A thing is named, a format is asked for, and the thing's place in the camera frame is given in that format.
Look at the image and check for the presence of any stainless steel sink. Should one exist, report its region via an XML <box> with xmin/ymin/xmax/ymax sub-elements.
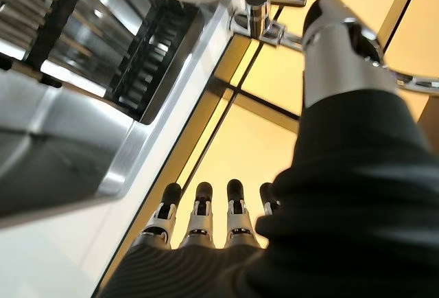
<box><xmin>0</xmin><ymin>0</ymin><xmax>272</xmax><ymax>223</ymax></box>

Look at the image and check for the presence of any dark diagonal window bar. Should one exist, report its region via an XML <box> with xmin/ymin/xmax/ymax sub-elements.
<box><xmin>377</xmin><ymin>0</ymin><xmax>428</xmax><ymax>55</ymax></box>

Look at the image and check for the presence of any right robot hand dark glove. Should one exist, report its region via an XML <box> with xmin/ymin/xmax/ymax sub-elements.
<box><xmin>97</xmin><ymin>0</ymin><xmax>439</xmax><ymax>298</ymax></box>

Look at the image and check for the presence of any black sink dish rack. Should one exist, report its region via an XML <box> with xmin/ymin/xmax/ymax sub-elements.
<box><xmin>0</xmin><ymin>0</ymin><xmax>203</xmax><ymax>120</ymax></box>

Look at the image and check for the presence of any chrome kitchen faucet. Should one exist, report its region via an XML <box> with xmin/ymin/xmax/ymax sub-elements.
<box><xmin>229</xmin><ymin>0</ymin><xmax>439</xmax><ymax>89</ymax></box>

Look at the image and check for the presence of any thin dark window mullion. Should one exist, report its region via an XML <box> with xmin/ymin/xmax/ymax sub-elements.
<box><xmin>205</xmin><ymin>74</ymin><xmax>305</xmax><ymax>133</ymax></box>

